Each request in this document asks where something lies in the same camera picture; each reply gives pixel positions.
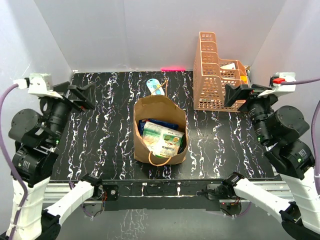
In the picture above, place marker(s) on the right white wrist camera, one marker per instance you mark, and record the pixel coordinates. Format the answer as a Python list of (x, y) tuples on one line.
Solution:
[(281, 83)]

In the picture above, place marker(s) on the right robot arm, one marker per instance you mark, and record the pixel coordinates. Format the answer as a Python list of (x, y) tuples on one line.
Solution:
[(279, 131)]

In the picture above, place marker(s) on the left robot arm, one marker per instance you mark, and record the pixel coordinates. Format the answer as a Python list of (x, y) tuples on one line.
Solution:
[(36, 135)]

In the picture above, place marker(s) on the green Chuba cassava chips bag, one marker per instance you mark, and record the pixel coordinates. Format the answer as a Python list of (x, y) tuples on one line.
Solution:
[(163, 142)]

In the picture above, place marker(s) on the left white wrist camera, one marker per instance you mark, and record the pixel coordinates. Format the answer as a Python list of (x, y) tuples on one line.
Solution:
[(38, 84)]

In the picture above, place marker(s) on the white card in organizer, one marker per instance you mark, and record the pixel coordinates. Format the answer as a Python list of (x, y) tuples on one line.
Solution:
[(228, 66)]

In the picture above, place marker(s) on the orange plastic file organizer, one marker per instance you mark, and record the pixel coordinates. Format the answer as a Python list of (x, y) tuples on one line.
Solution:
[(209, 79)]

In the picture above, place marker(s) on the brown paper bag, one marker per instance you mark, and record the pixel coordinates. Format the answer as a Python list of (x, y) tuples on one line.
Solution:
[(161, 108)]

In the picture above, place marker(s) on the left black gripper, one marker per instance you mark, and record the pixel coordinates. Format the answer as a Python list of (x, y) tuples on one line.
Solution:
[(87, 95)]

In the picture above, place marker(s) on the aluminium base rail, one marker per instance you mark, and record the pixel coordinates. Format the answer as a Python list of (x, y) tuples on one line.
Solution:
[(164, 188)]

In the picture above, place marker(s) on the blue Burts chips bag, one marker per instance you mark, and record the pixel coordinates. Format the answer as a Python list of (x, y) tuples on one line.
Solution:
[(142, 122)]

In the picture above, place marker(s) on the blue correction tape blister pack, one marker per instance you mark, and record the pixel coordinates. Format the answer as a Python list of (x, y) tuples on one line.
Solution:
[(155, 87)]

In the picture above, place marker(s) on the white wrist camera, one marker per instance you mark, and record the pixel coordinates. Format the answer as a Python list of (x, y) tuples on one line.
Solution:
[(281, 83), (38, 84)]

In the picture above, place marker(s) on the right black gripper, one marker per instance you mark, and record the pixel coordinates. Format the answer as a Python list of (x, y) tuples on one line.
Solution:
[(232, 93)]

